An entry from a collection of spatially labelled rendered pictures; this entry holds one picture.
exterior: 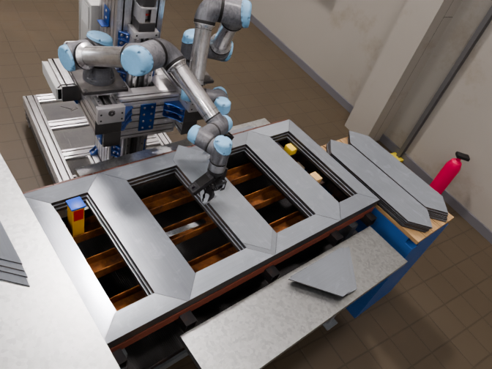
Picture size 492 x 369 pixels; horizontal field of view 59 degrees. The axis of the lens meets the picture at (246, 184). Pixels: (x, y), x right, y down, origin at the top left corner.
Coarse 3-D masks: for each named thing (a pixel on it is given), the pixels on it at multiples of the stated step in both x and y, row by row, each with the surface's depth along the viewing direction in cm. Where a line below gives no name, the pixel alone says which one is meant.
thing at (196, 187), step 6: (204, 174) 183; (210, 174) 183; (198, 180) 182; (204, 180) 182; (210, 180) 182; (192, 186) 181; (198, 186) 181; (204, 186) 182; (192, 192) 180; (198, 192) 182
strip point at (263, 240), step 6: (270, 228) 197; (258, 234) 193; (264, 234) 194; (270, 234) 195; (246, 240) 189; (252, 240) 190; (258, 240) 191; (264, 240) 191; (270, 240) 192; (258, 246) 188; (264, 246) 189; (270, 246) 190
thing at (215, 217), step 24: (168, 168) 210; (264, 168) 231; (288, 192) 221; (96, 216) 182; (216, 216) 197; (72, 240) 169; (264, 264) 187; (144, 288) 163; (216, 288) 170; (168, 312) 156
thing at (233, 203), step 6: (228, 198) 204; (234, 198) 205; (240, 198) 206; (210, 204) 199; (216, 204) 200; (222, 204) 200; (228, 204) 202; (234, 204) 202; (240, 204) 204; (246, 204) 204; (216, 210) 197; (222, 210) 198; (228, 210) 199; (234, 210) 200
